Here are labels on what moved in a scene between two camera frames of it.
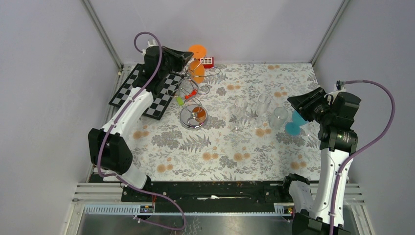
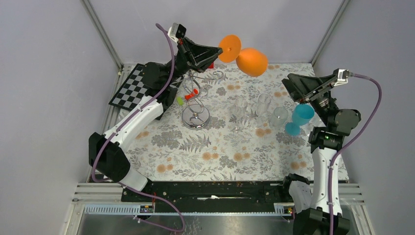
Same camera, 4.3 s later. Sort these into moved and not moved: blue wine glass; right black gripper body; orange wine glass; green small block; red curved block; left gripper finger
Moved: orange wine glass; right black gripper body; left gripper finger
Not moved: blue wine glass; green small block; red curved block
